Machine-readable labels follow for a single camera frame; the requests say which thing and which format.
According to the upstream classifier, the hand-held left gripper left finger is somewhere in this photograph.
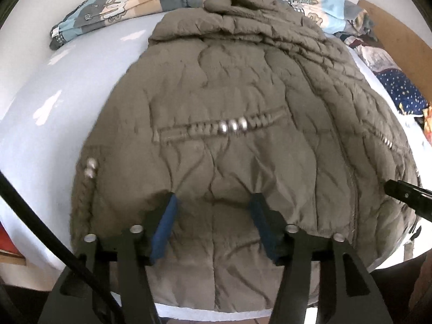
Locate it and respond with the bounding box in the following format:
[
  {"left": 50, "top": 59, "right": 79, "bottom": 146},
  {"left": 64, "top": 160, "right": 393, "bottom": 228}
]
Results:
[{"left": 37, "top": 192, "right": 179, "bottom": 324}]

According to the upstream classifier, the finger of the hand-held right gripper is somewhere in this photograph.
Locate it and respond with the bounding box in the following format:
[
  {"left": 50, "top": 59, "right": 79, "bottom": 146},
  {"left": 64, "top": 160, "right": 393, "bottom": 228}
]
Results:
[{"left": 385, "top": 180, "right": 432, "bottom": 223}]

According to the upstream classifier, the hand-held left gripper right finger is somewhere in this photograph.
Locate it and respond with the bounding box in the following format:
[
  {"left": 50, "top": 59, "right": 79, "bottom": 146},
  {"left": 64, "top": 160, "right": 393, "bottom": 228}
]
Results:
[{"left": 248, "top": 192, "right": 395, "bottom": 324}]

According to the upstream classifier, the brown quilted jacket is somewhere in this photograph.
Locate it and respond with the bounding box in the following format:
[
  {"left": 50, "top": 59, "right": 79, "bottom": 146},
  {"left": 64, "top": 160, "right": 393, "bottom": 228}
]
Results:
[{"left": 69, "top": 0, "right": 422, "bottom": 313}]

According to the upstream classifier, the orange pink patterned cloth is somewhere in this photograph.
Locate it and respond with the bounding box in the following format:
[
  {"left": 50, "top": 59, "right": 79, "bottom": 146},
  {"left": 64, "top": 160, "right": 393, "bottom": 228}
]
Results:
[{"left": 420, "top": 106, "right": 432, "bottom": 136}]

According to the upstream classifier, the navy star-print cloth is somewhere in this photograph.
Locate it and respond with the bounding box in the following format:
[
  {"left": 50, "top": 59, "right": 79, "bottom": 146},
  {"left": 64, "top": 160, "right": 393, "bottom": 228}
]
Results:
[{"left": 374, "top": 67, "right": 429, "bottom": 115}]

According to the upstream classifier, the white printed cloth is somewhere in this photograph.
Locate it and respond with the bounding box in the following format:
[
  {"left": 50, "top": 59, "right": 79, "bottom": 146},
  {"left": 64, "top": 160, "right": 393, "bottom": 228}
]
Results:
[{"left": 344, "top": 35, "right": 395, "bottom": 75}]

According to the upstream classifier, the red bag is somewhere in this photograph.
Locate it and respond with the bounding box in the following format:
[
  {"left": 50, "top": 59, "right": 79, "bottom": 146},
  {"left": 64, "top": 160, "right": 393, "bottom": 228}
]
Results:
[{"left": 0, "top": 223, "right": 28, "bottom": 259}]

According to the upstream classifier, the wooden headboard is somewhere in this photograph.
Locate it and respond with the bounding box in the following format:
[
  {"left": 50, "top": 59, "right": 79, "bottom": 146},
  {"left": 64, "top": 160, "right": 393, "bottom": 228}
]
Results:
[{"left": 358, "top": 0, "right": 432, "bottom": 105}]

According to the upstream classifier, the patchwork printed quilt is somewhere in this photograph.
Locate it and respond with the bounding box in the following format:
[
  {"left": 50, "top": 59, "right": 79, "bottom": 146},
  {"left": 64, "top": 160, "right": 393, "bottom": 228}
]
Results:
[{"left": 49, "top": 0, "right": 379, "bottom": 51}]

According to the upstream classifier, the black cable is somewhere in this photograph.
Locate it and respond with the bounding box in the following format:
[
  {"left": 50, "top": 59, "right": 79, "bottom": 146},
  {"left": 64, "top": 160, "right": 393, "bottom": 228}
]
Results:
[{"left": 0, "top": 172, "right": 125, "bottom": 324}]

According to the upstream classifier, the wooden bed rail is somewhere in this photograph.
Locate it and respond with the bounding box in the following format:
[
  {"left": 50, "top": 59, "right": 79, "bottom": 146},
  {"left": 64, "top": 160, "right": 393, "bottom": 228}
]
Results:
[{"left": 0, "top": 250, "right": 28, "bottom": 269}]

